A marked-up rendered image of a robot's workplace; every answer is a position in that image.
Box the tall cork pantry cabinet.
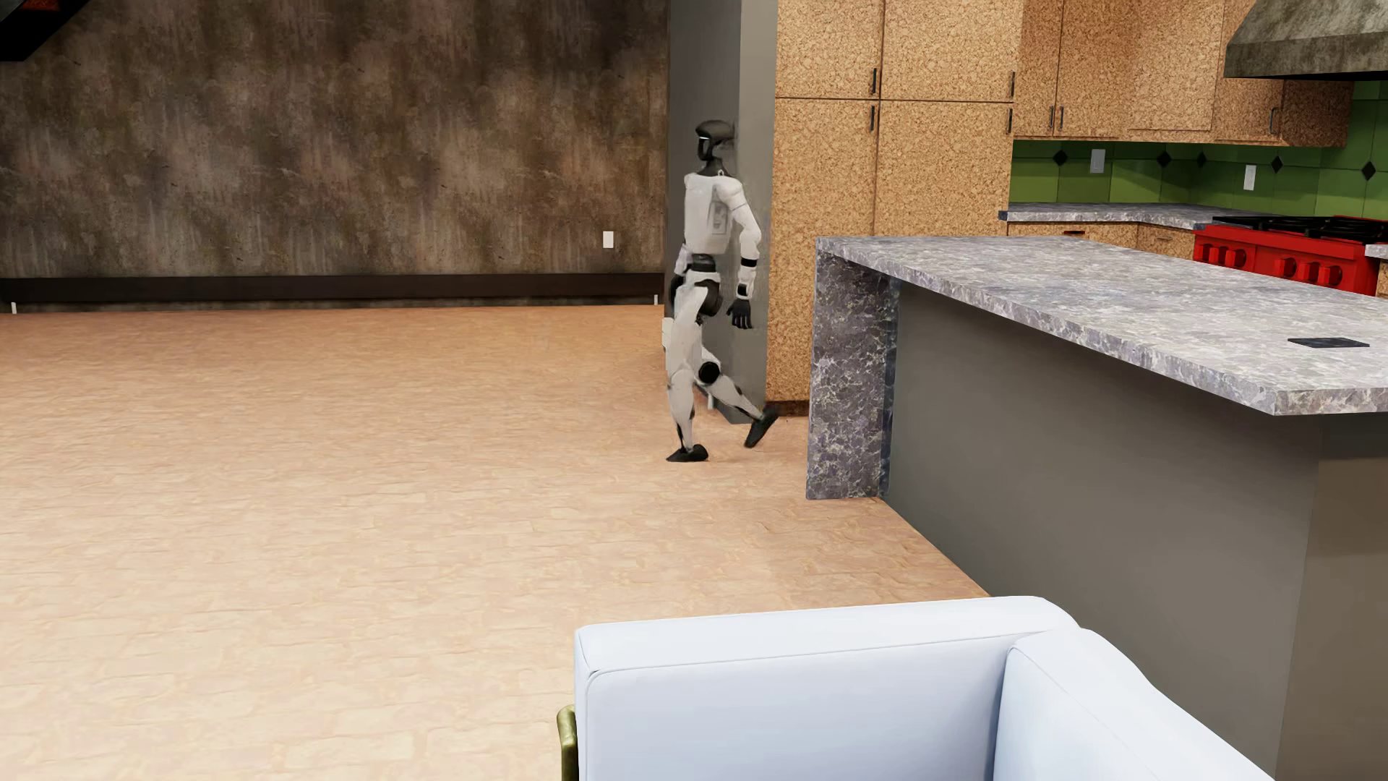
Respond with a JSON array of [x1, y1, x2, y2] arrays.
[[766, 0, 1027, 417]]

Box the cork lower base cabinets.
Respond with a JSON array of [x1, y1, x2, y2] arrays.
[[1007, 222, 1196, 262]]

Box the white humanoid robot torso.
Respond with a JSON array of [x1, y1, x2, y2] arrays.
[[681, 170, 748, 275]]

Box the grey marble wall countertop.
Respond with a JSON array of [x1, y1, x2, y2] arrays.
[[998, 202, 1251, 231]]

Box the white robot leg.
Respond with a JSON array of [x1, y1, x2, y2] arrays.
[[687, 280, 780, 451], [662, 284, 711, 464]]

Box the red kitchen stove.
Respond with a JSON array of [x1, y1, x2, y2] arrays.
[[1191, 215, 1388, 297]]

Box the cork upper wall cabinets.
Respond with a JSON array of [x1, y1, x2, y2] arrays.
[[1013, 0, 1353, 149]]

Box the white right robot leg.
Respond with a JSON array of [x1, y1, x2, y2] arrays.
[[687, 280, 780, 451]]

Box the grey marble kitchen island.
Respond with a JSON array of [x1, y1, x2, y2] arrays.
[[805, 235, 1388, 781]]

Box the dark wall baseboard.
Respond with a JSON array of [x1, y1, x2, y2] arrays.
[[0, 272, 666, 307]]

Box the grey range hood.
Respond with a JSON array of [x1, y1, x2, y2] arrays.
[[1224, 0, 1388, 80]]

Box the white left robot leg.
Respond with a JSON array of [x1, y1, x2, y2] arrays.
[[662, 284, 711, 464]]

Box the light cyan armchair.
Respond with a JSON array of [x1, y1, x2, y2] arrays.
[[557, 595, 1277, 781]]

